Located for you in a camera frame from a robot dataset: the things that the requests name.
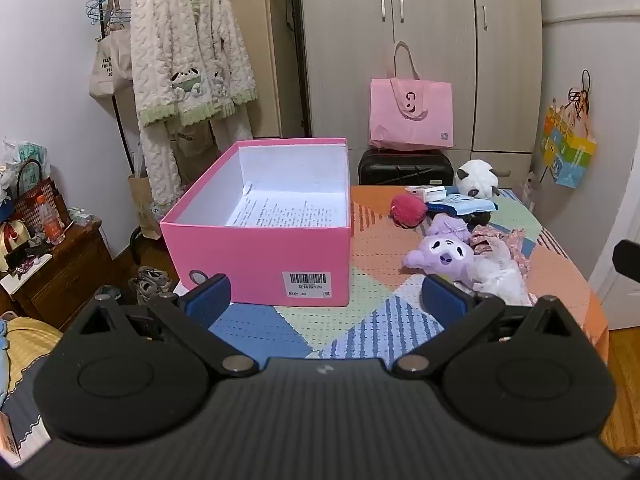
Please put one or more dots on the small white box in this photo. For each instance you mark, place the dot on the small white box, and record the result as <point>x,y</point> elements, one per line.
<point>425,191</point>

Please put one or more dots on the white fluffy robe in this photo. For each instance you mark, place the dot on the white fluffy robe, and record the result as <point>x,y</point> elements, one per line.
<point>185,60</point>

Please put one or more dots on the white panda plush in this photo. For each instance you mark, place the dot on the white panda plush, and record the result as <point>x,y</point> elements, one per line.
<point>477,177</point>

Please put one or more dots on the beige wardrobe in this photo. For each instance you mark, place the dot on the beige wardrobe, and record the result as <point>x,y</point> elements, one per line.
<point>350,35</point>

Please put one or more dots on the beige canvas tote bag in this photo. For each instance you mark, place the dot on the beige canvas tote bag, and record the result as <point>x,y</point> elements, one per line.
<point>107,65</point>

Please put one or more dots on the black clothes rack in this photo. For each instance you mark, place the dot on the black clothes rack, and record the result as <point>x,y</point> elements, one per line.
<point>116,110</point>

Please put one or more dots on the yellow cloth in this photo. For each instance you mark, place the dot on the yellow cloth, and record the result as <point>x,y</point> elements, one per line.
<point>27,345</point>

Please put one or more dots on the patchwork bed cover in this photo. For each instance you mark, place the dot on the patchwork bed cover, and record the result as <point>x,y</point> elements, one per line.
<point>380,260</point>

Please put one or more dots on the pink tote bag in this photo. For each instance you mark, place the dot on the pink tote bag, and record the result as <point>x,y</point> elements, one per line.
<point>412,115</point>

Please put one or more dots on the plaid handbag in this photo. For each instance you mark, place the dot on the plaid handbag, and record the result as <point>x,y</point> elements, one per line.
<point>37,200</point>

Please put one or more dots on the brown paper bag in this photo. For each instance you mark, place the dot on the brown paper bag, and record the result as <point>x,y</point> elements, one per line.
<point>145,205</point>

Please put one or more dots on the orange white carton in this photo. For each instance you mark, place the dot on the orange white carton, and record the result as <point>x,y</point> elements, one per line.
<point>9,440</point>

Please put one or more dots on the colourful gift bag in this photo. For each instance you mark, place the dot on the colourful gift bag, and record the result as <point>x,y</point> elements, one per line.
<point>570,150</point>

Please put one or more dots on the black suitcase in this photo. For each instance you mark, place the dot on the black suitcase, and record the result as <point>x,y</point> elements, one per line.
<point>400,167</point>

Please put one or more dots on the purple plush toy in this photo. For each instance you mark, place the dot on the purple plush toy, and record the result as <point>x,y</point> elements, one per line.
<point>442,255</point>

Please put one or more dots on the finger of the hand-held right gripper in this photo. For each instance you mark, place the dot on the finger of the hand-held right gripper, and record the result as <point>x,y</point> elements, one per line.
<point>629,259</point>

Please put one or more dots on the white door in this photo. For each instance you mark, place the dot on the white door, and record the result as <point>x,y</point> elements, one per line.
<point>617,200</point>

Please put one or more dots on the orange drink bottle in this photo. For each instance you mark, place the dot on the orange drink bottle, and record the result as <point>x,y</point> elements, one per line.
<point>51,220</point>

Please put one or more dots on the pink cardboard shoe box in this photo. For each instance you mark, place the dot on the pink cardboard shoe box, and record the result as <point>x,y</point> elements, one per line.
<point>260,260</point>

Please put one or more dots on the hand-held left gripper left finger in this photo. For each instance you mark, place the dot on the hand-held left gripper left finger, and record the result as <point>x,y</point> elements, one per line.
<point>207,301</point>

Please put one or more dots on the blue wet wipes packet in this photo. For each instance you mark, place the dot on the blue wet wipes packet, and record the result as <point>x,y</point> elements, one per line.
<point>460,205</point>

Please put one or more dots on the wooden nightstand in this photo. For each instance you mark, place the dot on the wooden nightstand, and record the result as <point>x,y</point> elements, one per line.
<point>65,275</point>

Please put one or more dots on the small pink white toy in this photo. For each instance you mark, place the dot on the small pink white toy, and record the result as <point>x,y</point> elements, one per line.
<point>529,187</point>

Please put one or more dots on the red strawberry plush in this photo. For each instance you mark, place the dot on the red strawberry plush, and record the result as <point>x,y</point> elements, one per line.
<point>407,210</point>

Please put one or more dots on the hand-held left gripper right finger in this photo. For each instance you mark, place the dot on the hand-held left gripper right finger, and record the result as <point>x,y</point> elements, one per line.
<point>445,296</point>

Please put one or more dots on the clear plastic bag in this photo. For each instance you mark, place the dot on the clear plastic bag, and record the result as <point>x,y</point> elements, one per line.
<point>25,157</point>

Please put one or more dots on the grey sneakers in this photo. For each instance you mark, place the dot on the grey sneakers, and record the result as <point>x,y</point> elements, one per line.
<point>150,282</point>

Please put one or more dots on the white fluffy plush toy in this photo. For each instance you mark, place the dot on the white fluffy plush toy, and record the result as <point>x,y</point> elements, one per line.
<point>502,272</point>

